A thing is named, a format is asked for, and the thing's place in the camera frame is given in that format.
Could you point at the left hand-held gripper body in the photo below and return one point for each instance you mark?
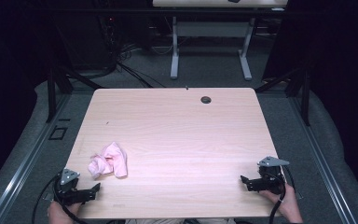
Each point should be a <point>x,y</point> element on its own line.
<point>68,191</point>

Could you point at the person's left hand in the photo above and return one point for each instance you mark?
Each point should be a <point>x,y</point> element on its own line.
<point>57,215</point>

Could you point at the black power strip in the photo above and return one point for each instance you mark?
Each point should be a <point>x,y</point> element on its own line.
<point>111,37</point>

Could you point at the black metal stand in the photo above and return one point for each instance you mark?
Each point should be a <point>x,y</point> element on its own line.
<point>51,93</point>
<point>305,96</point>

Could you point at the dark object on desk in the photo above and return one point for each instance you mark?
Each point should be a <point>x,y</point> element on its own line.
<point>234,1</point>

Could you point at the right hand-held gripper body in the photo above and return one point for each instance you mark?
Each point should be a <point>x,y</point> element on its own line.
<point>270,182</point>

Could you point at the person's right hand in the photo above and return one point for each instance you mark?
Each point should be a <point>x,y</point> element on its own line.
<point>287,205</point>

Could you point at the white-legged desk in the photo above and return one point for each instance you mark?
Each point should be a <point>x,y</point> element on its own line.
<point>211,29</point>

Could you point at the pink cloth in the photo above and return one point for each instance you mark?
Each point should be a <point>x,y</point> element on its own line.
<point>110,160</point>

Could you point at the aluminium floor rail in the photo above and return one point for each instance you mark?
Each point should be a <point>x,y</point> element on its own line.
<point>323,168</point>
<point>21,174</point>

